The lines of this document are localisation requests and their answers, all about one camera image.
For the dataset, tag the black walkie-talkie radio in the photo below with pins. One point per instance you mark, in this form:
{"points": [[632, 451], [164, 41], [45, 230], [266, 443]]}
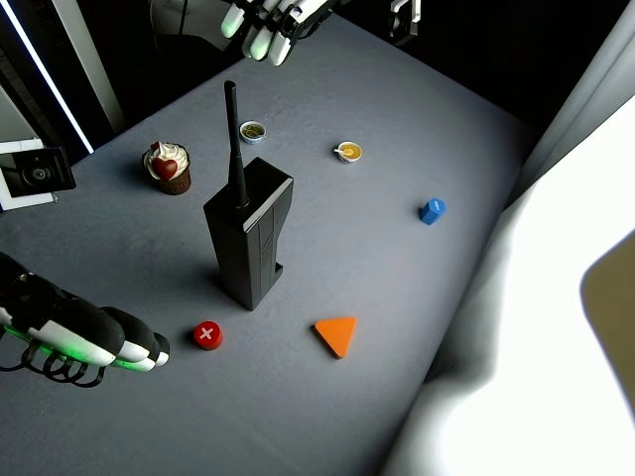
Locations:
{"points": [[248, 238]]}

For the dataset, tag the grey background board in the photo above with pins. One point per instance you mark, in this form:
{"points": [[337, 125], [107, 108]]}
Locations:
{"points": [[198, 22]]}

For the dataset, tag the small bowl of green soup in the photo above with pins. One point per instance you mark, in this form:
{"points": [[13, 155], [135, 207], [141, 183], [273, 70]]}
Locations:
{"points": [[253, 132]]}

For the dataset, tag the small bowl of orange soup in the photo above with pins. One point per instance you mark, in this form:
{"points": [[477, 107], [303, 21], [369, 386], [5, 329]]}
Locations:
{"points": [[348, 152]]}

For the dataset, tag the toy cupcake with red heart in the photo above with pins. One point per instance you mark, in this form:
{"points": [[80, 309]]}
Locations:
{"points": [[168, 168]]}

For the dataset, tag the white pillar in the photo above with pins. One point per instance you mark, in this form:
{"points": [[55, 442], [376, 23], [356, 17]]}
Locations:
{"points": [[84, 49]]}

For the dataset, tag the grey table cloth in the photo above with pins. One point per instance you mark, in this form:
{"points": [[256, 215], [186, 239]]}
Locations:
{"points": [[347, 248]]}

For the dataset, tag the white light strip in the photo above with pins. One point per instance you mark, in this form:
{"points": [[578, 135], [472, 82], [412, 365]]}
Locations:
{"points": [[44, 74]]}

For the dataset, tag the blue block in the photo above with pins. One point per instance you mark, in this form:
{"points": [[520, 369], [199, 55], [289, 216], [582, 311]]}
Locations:
{"points": [[431, 212]]}

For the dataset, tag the grey cabinet panel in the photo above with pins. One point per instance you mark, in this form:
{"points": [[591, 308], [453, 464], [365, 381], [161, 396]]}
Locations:
{"points": [[15, 119]]}

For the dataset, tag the grey blurred beam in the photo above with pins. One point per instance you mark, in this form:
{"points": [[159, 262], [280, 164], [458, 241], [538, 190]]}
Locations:
{"points": [[585, 89]]}

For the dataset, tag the orange triangle block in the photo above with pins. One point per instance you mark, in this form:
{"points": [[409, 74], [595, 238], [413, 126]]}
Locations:
{"points": [[338, 334]]}

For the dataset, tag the red cylinder with white cross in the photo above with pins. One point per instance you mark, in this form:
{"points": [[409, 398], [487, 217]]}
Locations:
{"points": [[207, 335]]}

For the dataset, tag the white blurred shell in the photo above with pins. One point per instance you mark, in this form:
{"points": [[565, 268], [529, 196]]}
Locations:
{"points": [[536, 322]]}

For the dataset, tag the beige blurred panel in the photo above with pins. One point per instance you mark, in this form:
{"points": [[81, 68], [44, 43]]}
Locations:
{"points": [[615, 317]]}

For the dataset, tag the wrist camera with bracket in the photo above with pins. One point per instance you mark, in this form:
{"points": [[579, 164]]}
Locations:
{"points": [[39, 171], [404, 22]]}

